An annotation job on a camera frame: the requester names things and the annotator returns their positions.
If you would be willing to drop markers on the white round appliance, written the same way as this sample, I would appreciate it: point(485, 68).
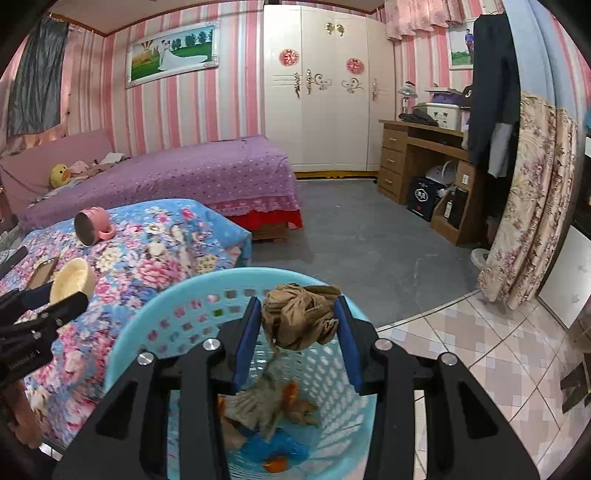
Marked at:
point(441, 173)

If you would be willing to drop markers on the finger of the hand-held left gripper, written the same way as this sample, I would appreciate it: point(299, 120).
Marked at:
point(60, 309)
point(37, 293)

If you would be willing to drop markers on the black bottle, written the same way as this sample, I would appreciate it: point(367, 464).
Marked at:
point(455, 207)

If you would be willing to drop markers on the pink valance curtain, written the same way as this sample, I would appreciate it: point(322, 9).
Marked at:
point(415, 18)

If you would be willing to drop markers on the pink soft toy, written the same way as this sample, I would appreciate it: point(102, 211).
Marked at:
point(79, 167)

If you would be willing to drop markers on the pink satin curtain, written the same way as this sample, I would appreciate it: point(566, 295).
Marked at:
point(7, 115)

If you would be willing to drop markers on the purple bag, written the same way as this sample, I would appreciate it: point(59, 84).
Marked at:
point(443, 98)

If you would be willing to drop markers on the floral curtain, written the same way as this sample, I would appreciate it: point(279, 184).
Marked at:
point(531, 207)

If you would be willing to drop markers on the orange peel piece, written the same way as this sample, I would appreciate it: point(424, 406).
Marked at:
point(275, 464)
point(292, 394)

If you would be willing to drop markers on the desk lamp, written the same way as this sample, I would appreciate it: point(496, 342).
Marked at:
point(407, 92)

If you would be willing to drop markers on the white bowl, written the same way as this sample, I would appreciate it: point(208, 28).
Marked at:
point(480, 258)

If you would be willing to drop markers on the cream plastic jar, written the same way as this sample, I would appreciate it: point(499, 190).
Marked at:
point(74, 277)

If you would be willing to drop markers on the black cap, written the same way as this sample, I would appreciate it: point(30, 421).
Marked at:
point(467, 97)

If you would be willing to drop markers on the framed wedding photo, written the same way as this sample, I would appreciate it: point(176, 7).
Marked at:
point(171, 53)

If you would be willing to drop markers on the blue plastic bag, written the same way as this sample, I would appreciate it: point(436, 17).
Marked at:
point(272, 445)

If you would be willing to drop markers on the pink mug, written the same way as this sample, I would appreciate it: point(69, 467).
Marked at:
point(99, 219)

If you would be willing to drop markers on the bed with purple bedspread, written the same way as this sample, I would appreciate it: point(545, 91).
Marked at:
point(184, 175)

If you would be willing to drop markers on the white cloth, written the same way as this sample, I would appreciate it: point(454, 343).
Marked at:
point(113, 158)

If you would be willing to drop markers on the light blue pleated curtain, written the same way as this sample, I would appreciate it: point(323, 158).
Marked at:
point(540, 55)

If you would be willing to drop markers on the small framed photo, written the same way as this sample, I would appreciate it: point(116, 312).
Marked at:
point(461, 46)

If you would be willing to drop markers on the dark clothes pile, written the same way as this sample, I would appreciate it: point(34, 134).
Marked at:
point(418, 117)

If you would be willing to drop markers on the light blue plastic basket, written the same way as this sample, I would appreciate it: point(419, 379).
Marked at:
point(194, 295)

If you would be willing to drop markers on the white storage box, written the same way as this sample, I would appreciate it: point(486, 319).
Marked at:
point(443, 115)

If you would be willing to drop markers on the black gift bag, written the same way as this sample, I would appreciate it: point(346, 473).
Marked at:
point(422, 198)

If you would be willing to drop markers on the wooden desk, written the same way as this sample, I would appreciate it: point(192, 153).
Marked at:
point(392, 157)

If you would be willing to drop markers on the beige cloth pouch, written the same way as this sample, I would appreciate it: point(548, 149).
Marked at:
point(254, 401)

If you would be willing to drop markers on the dark hanging coat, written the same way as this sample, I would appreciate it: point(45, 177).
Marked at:
point(491, 83)

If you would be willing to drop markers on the yellow duck plush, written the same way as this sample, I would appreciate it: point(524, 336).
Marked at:
point(60, 175)

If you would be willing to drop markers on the white wardrobe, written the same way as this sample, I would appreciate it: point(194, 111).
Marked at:
point(323, 129)

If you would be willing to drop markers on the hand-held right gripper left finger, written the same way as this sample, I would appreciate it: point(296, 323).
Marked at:
point(244, 341)

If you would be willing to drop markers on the black flat case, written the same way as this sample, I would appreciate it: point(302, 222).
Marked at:
point(14, 261)

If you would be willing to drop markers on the white cabinet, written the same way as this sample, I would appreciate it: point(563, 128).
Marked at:
point(568, 277)

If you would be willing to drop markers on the brown cloth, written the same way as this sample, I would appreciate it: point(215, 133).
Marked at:
point(295, 318)

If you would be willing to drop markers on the person's left forearm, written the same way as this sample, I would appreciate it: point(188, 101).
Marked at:
point(18, 415)

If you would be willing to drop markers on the grey curtain cloth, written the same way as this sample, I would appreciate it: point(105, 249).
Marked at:
point(37, 78)

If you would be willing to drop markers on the cardboard box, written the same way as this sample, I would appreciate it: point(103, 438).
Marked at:
point(438, 221)

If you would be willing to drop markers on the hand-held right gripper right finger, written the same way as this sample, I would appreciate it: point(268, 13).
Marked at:
point(348, 344)

